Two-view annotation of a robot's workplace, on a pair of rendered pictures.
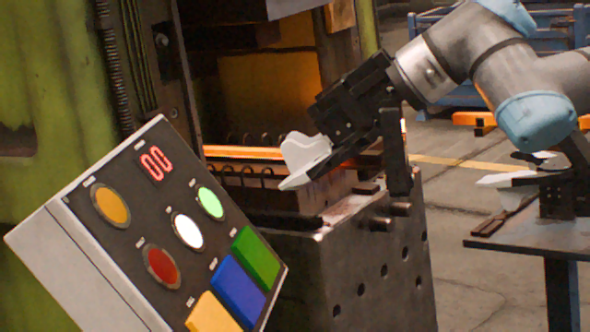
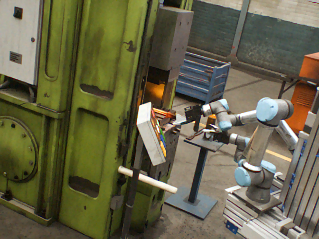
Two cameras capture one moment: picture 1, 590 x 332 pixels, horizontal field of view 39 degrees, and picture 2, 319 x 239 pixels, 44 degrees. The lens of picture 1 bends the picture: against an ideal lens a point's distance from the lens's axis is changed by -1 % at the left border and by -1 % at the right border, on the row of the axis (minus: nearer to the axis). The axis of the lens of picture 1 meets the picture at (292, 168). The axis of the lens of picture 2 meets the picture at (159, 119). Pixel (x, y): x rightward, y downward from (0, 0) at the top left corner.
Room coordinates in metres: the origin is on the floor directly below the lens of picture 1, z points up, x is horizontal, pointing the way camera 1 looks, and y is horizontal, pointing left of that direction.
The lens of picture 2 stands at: (-1.24, 0.77, 1.98)
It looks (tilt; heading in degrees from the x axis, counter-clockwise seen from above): 20 degrees down; 344
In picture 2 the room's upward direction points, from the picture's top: 11 degrees clockwise
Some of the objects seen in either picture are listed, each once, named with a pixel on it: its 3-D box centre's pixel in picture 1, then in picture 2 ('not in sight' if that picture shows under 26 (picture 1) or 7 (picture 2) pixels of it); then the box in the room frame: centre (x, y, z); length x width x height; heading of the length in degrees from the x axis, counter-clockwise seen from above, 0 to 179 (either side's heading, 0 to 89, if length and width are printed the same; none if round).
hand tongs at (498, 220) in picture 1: (535, 191); (201, 131); (1.98, -0.59, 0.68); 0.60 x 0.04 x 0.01; 138
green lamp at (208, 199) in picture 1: (209, 203); not in sight; (1.04, 0.11, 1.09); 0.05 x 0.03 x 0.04; 143
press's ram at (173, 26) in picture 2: not in sight; (156, 33); (1.62, 0.08, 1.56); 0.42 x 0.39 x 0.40; 53
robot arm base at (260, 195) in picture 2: not in sight; (259, 189); (0.65, -0.49, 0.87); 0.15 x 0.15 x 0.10
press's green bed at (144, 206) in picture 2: not in sight; (128, 188); (1.64, 0.08, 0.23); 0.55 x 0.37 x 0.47; 53
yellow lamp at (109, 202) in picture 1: (111, 206); not in sight; (0.86, 0.20, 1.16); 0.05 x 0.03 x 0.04; 143
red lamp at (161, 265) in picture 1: (161, 266); not in sight; (0.85, 0.16, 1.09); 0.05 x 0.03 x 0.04; 143
